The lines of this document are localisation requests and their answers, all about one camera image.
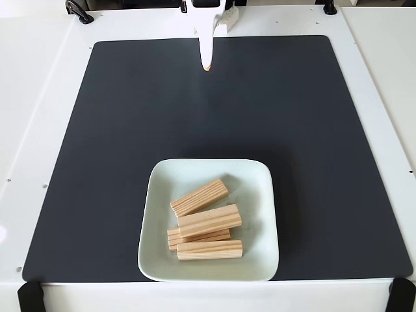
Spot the pale green square plate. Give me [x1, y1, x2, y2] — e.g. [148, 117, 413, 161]
[137, 158, 280, 283]

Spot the large black table clamp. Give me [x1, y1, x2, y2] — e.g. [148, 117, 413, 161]
[64, 0, 95, 25]

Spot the black corner bracket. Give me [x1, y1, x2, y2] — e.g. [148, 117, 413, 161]
[386, 278, 416, 312]
[17, 280, 45, 312]

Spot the black rubber mat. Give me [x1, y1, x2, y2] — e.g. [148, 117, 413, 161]
[21, 34, 414, 283]

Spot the grooved wooden block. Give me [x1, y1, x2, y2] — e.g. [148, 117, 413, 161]
[169, 178, 229, 218]
[176, 239, 244, 261]
[167, 227, 232, 252]
[177, 203, 242, 239]

